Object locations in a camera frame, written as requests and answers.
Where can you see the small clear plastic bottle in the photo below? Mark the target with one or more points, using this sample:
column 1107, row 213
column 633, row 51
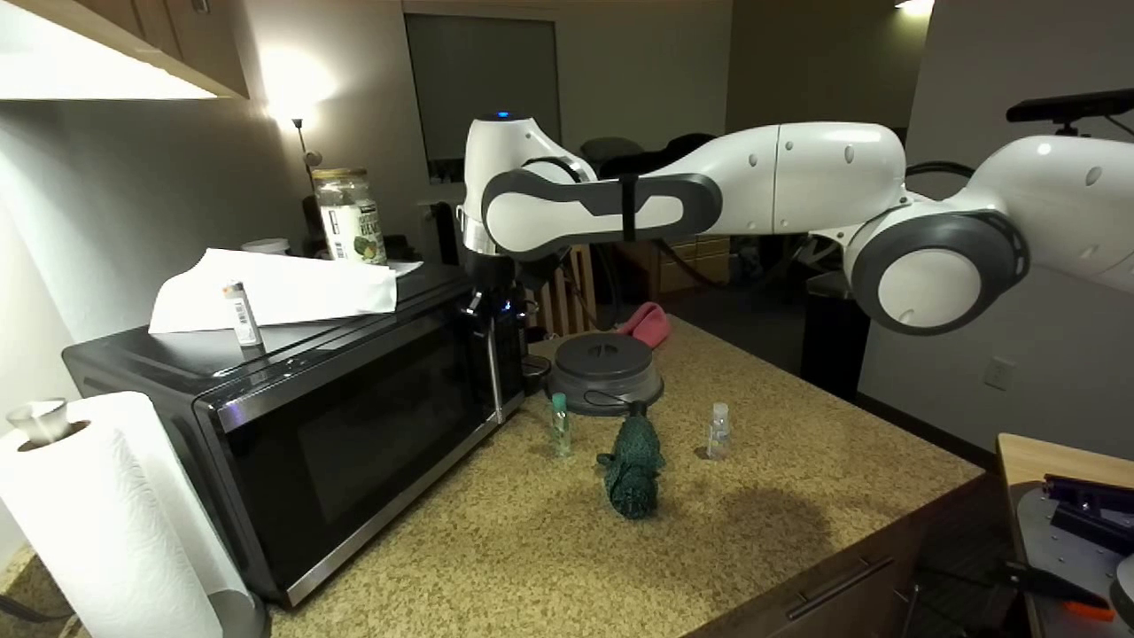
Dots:
column 717, row 429

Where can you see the black trash bin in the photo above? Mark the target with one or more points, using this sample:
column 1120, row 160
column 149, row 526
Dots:
column 833, row 343

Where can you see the wooden upper cabinets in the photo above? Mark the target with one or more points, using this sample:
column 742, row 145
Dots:
column 142, row 40

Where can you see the red cloth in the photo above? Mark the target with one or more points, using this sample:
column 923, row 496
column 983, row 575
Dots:
column 650, row 323

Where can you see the black stereo camera bar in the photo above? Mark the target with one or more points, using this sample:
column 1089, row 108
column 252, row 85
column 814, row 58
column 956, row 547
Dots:
column 1068, row 108

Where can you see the grey window blind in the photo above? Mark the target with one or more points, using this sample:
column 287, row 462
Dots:
column 483, row 73

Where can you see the black steel microwave oven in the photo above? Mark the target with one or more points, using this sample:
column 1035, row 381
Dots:
column 356, row 436

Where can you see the small green plastic bottle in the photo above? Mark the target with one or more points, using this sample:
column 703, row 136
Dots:
column 560, row 427

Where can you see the wooden slatted chair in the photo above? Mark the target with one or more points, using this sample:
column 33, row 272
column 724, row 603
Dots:
column 567, row 295

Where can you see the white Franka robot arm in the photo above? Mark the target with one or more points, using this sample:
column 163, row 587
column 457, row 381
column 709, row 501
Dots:
column 802, row 180

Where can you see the wooden cart with black tools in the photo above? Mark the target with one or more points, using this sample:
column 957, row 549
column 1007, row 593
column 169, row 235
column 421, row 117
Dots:
column 1068, row 532

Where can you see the lit desk lamp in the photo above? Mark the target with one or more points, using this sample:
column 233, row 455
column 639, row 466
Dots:
column 299, row 100

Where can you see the small clear tube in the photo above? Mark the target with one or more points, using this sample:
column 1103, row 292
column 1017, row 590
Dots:
column 241, row 318

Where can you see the white folded cloth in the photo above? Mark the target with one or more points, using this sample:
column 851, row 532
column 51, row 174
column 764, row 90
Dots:
column 295, row 290

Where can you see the glass storage jar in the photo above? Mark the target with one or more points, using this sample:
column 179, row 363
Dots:
column 349, row 217

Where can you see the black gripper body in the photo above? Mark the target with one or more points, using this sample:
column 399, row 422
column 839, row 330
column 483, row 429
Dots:
column 493, row 278

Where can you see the white paper towel roll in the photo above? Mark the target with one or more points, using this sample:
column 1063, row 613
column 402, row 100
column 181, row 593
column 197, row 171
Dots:
column 109, row 518

